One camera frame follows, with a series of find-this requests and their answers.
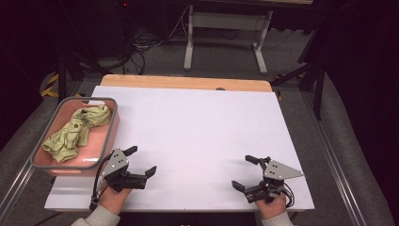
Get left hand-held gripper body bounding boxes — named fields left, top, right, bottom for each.
left=95, top=148, right=149, bottom=193

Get green crumpled cloth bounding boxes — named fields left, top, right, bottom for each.
left=41, top=104, right=113, bottom=164

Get black floor cables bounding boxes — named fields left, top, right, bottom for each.
left=120, top=31, right=164, bottom=74

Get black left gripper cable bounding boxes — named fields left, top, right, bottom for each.
left=88, top=153, right=114, bottom=211

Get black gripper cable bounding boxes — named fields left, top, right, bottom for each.
left=88, top=153, right=114, bottom=211
left=280, top=182, right=296, bottom=209

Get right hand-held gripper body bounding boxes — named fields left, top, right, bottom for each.
left=244, top=155, right=305, bottom=204

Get white table board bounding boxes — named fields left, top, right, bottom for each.
left=44, top=85, right=315, bottom=212

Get white metal desk frame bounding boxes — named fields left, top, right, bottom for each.
left=183, top=4, right=274, bottom=75

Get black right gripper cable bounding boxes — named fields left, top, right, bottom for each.
left=280, top=182, right=296, bottom=209

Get yellow black floor tape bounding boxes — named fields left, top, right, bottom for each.
left=40, top=73, right=60, bottom=98

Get pink basin with grey rim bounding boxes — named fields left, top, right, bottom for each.
left=30, top=96, right=120, bottom=177

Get person's right hand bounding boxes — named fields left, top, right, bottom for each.
left=254, top=191, right=288, bottom=220

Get person's left hand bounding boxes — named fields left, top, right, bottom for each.
left=99, top=186, right=133, bottom=216

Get black metal stand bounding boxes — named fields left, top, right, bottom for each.
left=271, top=27, right=327, bottom=121
left=57, top=51, right=104, bottom=103

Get white hanging cable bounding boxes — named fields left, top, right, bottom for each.
left=168, top=6, right=191, bottom=40

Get aluminium rail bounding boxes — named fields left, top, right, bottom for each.
left=0, top=164, right=36, bottom=218
left=302, top=92, right=368, bottom=226

